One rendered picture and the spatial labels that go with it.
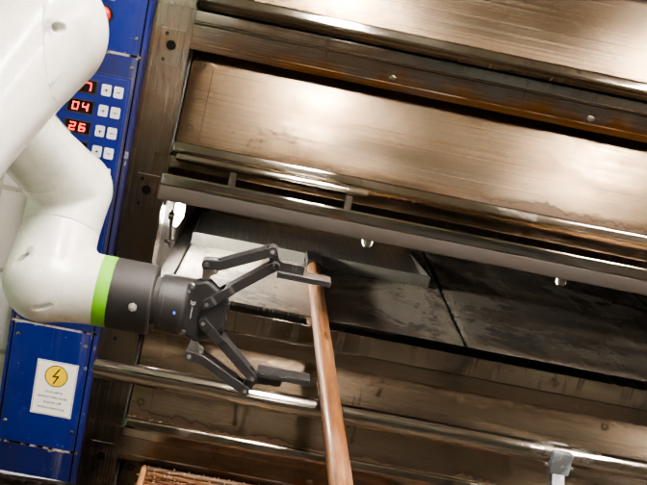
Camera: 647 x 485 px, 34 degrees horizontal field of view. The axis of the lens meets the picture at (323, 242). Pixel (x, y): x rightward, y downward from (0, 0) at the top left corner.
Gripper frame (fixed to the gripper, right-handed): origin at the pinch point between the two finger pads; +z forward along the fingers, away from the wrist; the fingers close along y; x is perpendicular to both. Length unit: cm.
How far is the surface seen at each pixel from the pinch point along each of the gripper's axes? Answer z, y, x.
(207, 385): -12.1, 16.9, -18.1
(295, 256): 1, 14, -101
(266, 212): -8.3, -6.4, -40.5
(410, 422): 19.0, 16.8, -17.7
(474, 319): 39, 16, -81
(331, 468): 5.2, 13.8, 10.5
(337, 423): 6.3, 13.1, -2.6
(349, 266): 13, 14, -102
